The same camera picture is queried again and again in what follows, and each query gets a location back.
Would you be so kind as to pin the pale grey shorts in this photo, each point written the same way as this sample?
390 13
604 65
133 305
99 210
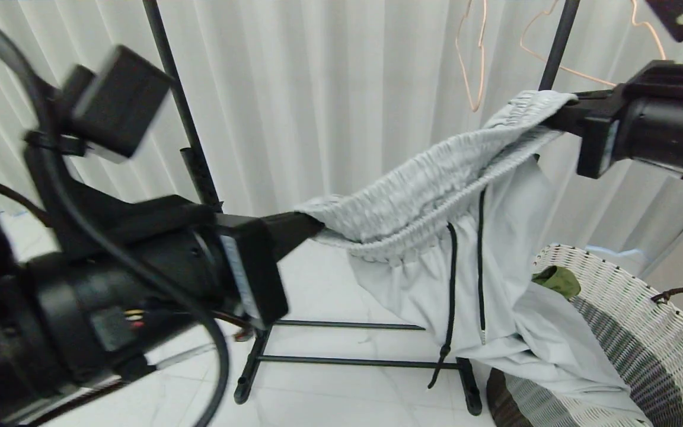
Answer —
412 267

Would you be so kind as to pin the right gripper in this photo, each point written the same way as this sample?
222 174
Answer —
661 136

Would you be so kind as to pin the green garment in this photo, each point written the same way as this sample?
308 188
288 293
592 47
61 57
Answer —
558 281

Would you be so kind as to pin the white curtain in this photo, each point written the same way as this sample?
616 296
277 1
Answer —
347 89

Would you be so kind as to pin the white laundry basket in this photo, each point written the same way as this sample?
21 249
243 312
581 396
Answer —
632 356

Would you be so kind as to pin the pink clothes hanger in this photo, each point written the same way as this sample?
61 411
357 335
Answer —
481 65
578 73

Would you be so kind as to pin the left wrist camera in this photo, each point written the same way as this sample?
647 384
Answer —
116 101

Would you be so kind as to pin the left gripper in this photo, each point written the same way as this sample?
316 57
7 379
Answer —
199 279

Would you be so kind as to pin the black clothes rack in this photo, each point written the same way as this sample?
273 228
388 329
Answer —
175 89

